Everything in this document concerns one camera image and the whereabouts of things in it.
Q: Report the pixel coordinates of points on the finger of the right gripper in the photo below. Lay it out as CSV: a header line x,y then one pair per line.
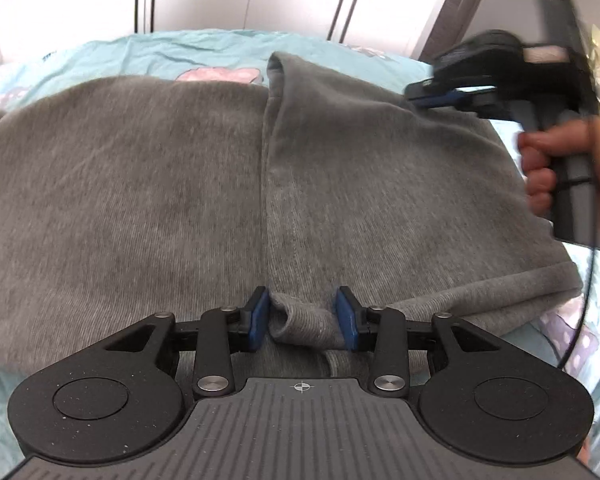
x,y
458,99
429,87

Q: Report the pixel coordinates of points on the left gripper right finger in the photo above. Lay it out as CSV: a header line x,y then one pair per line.
x,y
380,332

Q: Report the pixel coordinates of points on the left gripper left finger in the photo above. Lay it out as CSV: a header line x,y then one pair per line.
x,y
223,332

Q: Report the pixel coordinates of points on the grey sweatpants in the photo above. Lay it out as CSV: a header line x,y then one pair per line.
x,y
122,197

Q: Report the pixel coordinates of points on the person's right hand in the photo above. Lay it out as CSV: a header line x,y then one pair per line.
x,y
575,137

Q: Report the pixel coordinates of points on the dark brown door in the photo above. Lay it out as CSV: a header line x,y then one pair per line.
x,y
449,27

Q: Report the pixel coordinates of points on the light blue bed sheet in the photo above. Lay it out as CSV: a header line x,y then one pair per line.
x,y
241,55

